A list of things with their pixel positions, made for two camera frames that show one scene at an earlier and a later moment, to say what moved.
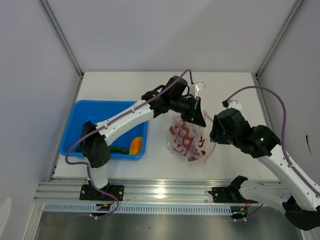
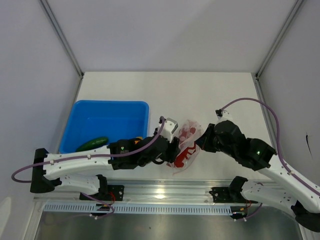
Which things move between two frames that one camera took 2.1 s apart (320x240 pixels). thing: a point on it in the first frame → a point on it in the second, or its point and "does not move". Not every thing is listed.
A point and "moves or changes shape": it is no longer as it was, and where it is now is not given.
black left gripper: [194, 115] → [171, 153]
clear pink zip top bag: [190, 140] moves or changes shape
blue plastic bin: [95, 111] does not move
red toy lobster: [183, 137] → [179, 160]
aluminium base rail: [185, 191] does not move
